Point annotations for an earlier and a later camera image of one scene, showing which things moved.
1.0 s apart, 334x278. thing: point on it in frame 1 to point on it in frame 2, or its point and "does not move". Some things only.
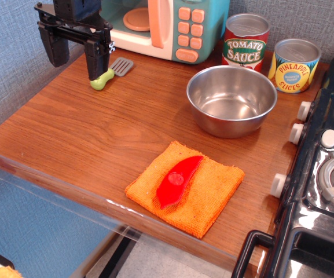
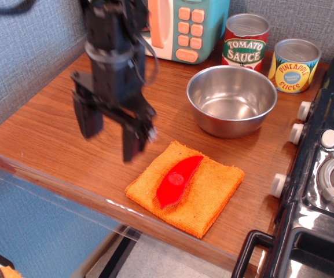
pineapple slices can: [293, 64] does not move
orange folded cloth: [199, 208] does not move
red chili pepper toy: [173, 185] does not move
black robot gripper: [79, 19] to [117, 84]
